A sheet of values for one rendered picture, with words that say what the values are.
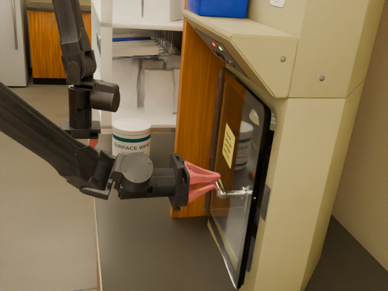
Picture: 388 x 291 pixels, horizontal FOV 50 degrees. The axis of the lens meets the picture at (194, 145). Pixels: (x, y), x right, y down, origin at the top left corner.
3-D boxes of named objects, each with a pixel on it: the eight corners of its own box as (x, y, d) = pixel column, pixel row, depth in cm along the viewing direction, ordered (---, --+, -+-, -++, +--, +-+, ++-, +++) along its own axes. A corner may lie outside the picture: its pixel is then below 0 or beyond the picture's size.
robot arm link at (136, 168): (93, 152, 84) (79, 192, 80) (94, 129, 73) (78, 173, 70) (150, 169, 85) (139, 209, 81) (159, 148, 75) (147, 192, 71)
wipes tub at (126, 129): (146, 154, 155) (148, 116, 149) (152, 170, 144) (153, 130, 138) (110, 155, 152) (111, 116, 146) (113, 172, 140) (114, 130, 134)
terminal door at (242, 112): (208, 212, 113) (225, 66, 97) (239, 293, 86) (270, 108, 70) (205, 212, 113) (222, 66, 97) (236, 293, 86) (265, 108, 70)
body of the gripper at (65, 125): (101, 135, 109) (101, 109, 106) (60, 136, 106) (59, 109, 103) (99, 126, 115) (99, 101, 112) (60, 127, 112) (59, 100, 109)
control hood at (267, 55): (226, 56, 98) (231, 12, 94) (288, 99, 69) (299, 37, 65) (178, 55, 95) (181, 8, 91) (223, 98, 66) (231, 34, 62)
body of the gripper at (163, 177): (187, 165, 79) (148, 167, 77) (183, 212, 83) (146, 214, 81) (179, 151, 85) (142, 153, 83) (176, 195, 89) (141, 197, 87)
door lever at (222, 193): (231, 179, 89) (233, 168, 88) (245, 202, 81) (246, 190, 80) (207, 179, 88) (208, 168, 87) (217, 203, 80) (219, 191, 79)
